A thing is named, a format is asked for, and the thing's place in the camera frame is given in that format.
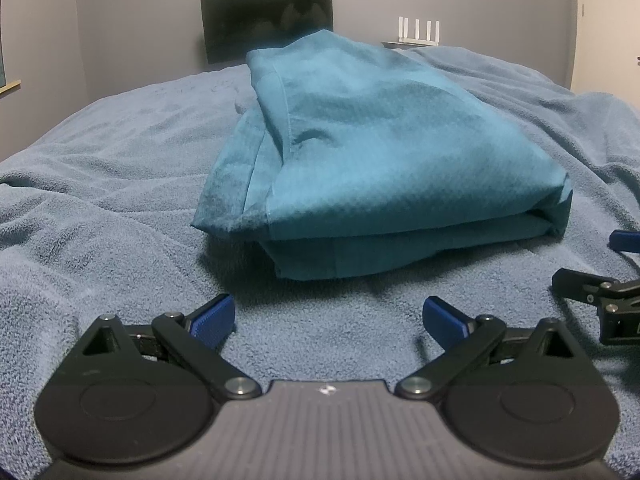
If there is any white antenna router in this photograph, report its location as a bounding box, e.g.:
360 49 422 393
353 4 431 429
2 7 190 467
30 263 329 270
397 16 442 44

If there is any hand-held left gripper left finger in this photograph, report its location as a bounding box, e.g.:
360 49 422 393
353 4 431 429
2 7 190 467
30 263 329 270
65 294 261 403

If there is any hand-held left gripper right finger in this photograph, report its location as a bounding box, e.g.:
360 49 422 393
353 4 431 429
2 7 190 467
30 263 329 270
395 296 591 403

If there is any blue fleece blanket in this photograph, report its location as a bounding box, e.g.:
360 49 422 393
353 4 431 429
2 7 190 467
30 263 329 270
0 45 640 480

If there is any white door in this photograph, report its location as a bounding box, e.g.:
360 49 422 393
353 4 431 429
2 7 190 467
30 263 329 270
570 0 640 106

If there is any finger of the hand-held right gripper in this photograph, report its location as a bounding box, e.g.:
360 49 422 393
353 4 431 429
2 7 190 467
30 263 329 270
552 268 640 346
610 230 640 256

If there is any teal zip jacket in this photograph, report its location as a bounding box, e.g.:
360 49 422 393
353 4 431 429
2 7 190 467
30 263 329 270
190 30 574 281

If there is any black flat monitor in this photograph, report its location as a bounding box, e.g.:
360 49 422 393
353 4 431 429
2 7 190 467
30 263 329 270
200 0 334 66

